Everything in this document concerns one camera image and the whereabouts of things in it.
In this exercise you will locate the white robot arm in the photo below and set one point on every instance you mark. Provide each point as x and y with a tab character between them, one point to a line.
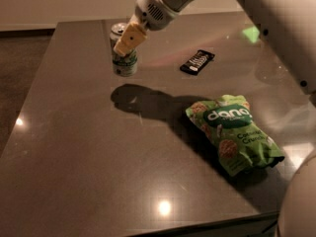
289	28

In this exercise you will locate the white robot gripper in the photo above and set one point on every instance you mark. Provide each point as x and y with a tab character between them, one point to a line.
152	11

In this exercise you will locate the black candy bar wrapper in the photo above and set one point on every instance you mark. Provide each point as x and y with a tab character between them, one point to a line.
197	62

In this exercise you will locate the green coconut crunch snack bag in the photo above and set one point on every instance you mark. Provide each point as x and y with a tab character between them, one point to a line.
228	125

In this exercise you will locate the green white 7up can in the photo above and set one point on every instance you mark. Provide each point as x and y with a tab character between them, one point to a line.
122	66

